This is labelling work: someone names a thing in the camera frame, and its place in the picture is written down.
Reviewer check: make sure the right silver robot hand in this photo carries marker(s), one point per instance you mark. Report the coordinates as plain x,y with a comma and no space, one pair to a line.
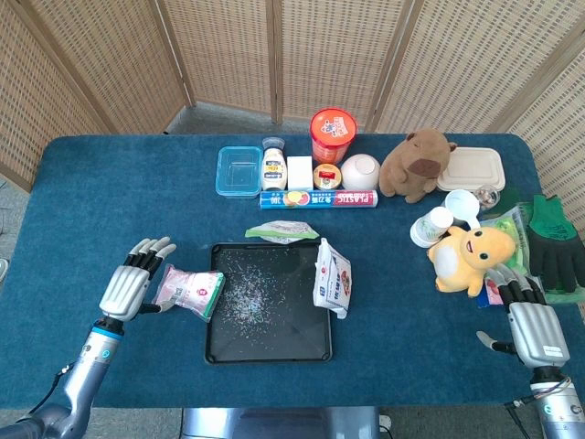
537,331

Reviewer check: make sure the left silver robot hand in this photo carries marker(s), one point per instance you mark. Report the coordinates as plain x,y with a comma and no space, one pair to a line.
125,288

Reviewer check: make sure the pink green seasoning packet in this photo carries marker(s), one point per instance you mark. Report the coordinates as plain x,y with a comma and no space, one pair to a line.
192,290

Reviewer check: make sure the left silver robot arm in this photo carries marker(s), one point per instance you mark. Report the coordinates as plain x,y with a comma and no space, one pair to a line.
87,370

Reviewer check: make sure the silver blue robot base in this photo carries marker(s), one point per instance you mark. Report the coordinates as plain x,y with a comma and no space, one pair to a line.
279,423

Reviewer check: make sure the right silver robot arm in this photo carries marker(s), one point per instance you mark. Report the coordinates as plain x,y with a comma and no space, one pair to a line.
560,407

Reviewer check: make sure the pink snack packet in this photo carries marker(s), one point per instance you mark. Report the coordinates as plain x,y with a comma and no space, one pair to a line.
493,295

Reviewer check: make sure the blue felt table cover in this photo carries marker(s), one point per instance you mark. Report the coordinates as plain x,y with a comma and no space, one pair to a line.
114,210

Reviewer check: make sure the green black work glove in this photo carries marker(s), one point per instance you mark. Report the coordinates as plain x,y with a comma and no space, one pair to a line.
550,247

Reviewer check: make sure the yellow plush toy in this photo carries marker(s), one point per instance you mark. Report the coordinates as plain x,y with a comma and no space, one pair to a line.
471,256

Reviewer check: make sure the green plastic packet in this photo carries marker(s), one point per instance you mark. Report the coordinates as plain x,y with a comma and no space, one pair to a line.
514,224

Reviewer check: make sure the scattered coloured granules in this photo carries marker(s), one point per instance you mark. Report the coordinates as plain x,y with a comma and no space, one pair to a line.
251,295

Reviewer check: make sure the small clear cup with nuts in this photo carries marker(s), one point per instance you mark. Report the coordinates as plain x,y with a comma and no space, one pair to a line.
487,196

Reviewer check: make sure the white measuring scoop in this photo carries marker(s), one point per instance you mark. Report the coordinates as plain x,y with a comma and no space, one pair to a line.
462,206

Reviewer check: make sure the white printed paper cup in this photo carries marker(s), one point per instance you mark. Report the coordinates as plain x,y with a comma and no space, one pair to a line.
429,228

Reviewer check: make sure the black square baking tray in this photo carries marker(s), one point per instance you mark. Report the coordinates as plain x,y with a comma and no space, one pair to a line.
269,334

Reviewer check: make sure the blue clear plastic container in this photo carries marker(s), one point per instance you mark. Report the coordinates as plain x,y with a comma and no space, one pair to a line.
238,171

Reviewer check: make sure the green white seasoning packet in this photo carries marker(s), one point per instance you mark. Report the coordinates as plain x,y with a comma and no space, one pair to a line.
281,231

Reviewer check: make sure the beige lidded takeout box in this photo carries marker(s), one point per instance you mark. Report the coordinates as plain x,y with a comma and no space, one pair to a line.
473,169

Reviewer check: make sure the white mayonnaise bottle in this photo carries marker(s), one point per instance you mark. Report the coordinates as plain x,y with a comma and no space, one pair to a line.
273,169

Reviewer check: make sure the brown capybara plush toy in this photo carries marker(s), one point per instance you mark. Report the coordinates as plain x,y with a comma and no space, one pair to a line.
413,167

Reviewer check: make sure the white blue seasoning bag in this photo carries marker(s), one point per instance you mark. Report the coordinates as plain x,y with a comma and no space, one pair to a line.
332,283

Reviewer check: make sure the small white box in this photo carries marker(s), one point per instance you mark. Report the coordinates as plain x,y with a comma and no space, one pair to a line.
300,173

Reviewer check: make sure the blue plastic wrap box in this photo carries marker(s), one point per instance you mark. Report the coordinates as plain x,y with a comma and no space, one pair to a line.
320,199

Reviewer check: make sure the small red yellow tin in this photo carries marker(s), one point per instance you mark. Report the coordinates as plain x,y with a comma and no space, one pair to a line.
327,177

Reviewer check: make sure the white upturned bowl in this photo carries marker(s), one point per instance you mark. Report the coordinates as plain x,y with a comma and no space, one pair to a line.
360,171

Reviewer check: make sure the orange jar with red lid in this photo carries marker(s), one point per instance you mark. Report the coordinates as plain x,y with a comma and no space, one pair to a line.
332,135

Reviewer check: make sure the woven bamboo folding screen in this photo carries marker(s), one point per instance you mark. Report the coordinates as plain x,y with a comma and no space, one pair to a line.
292,55

